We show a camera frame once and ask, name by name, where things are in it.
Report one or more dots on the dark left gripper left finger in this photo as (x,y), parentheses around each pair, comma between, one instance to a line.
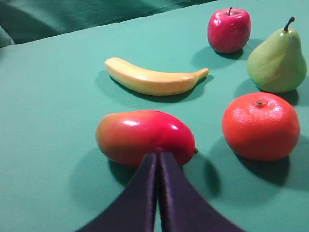
(134,209)

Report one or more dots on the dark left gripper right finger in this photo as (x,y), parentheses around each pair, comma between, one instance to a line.
(182,208)

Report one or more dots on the green pear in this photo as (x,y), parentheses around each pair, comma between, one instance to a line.
(277,65)

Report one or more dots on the red orange mango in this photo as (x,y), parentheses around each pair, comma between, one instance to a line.
(126,137)

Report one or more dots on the orange tangerine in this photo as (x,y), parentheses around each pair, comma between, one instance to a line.
(261,126)

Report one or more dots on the yellow banana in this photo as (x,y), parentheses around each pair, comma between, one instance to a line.
(151,82)

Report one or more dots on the green tablecloth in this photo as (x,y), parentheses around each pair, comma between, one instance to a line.
(53,93)

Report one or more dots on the red apple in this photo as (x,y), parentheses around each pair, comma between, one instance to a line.
(229,30)

